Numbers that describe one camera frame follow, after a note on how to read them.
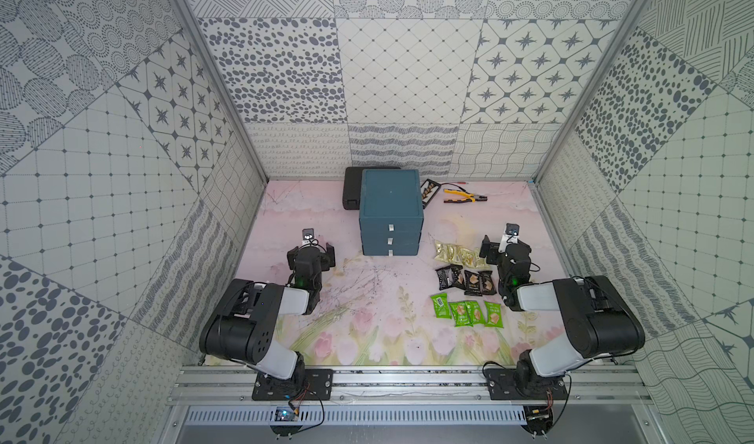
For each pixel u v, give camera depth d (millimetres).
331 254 875
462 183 1211
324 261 779
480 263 951
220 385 753
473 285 906
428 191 1157
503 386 731
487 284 900
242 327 447
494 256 860
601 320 458
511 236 791
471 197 1145
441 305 862
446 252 978
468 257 953
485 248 871
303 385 724
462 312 851
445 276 906
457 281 903
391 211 827
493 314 856
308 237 801
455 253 966
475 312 843
